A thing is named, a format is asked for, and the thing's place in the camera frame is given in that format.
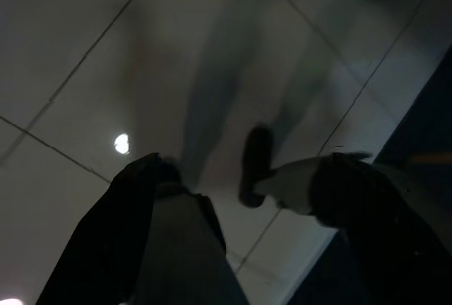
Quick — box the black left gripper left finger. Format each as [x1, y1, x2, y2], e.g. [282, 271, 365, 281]
[35, 152, 248, 305]

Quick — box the silver robot left leg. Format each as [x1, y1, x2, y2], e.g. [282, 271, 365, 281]
[254, 158, 317, 216]

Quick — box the black robot left foot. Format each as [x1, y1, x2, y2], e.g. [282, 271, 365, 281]
[238, 124, 275, 209]

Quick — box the black floor mat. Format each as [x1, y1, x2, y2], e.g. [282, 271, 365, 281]
[287, 45, 452, 305]

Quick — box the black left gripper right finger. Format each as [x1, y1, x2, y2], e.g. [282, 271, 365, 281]
[309, 152, 452, 305]

